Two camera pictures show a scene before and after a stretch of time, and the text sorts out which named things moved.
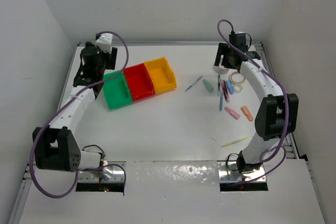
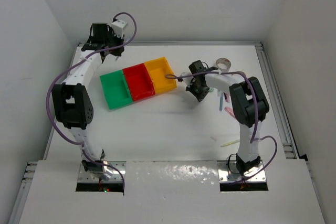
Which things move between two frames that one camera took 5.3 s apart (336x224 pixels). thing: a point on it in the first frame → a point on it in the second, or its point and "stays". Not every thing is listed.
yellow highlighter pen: x=234 y=141 stays
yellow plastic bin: x=163 y=77 stays
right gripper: x=224 y=49 → x=190 y=87
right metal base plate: x=228 y=172 stays
